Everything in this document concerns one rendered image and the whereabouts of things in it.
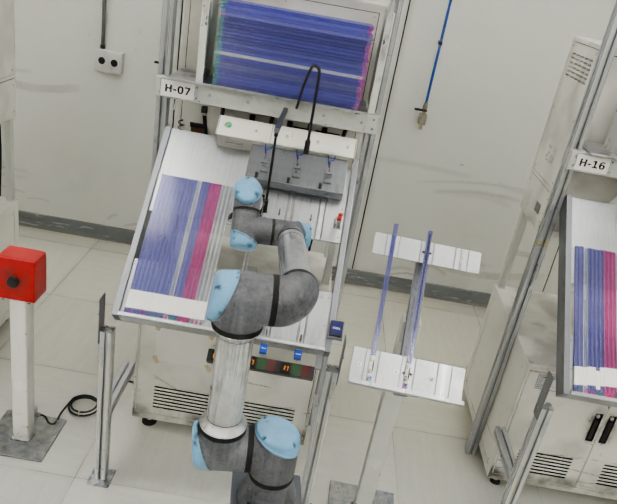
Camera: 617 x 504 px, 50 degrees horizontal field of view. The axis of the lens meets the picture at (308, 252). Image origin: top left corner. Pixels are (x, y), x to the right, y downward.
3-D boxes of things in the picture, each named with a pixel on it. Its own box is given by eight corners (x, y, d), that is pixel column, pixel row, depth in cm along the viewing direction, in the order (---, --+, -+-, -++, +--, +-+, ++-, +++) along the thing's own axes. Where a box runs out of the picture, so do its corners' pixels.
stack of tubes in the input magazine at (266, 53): (359, 110, 220) (376, 28, 209) (210, 83, 220) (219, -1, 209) (359, 103, 232) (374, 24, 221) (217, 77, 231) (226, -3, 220)
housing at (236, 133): (349, 178, 239) (354, 158, 226) (217, 154, 238) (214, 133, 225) (352, 159, 242) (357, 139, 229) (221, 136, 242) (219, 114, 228)
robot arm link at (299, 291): (332, 295, 139) (312, 212, 183) (280, 289, 137) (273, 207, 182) (322, 341, 144) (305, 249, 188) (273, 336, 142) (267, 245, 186)
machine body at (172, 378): (301, 457, 265) (328, 328, 239) (130, 428, 264) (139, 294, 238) (310, 366, 324) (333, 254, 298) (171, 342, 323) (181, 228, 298)
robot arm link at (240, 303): (248, 484, 160) (281, 290, 137) (186, 480, 158) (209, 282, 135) (248, 449, 171) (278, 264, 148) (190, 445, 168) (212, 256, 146)
